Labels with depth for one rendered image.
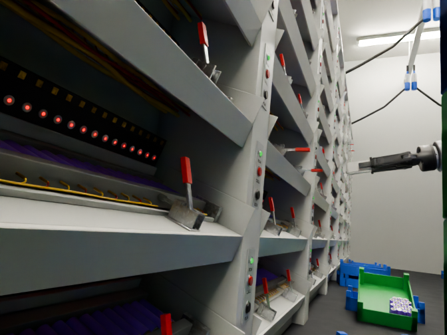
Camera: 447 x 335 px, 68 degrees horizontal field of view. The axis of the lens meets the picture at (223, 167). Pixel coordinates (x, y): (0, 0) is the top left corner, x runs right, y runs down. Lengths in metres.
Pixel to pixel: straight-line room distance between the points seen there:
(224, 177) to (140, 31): 0.32
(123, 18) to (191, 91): 0.13
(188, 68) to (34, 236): 0.24
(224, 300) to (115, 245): 0.32
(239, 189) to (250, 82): 0.19
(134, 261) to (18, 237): 0.13
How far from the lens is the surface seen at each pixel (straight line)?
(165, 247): 0.36
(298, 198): 1.25
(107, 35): 0.31
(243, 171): 0.57
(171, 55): 0.37
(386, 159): 1.04
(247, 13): 0.62
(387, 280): 1.73
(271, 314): 0.83
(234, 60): 0.65
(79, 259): 0.27
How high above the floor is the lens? 0.30
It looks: 10 degrees up
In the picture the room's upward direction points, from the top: 6 degrees clockwise
